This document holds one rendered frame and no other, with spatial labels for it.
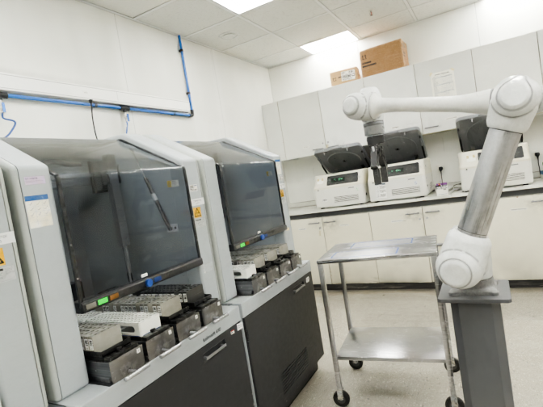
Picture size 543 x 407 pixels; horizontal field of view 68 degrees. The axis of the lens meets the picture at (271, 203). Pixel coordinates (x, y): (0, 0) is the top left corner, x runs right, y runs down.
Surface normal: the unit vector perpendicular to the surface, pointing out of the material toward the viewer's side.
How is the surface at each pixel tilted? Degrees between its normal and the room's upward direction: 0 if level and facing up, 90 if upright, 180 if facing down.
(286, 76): 90
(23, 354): 90
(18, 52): 90
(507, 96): 85
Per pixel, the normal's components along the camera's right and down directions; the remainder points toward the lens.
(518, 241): -0.47, 0.12
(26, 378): 0.87, -0.11
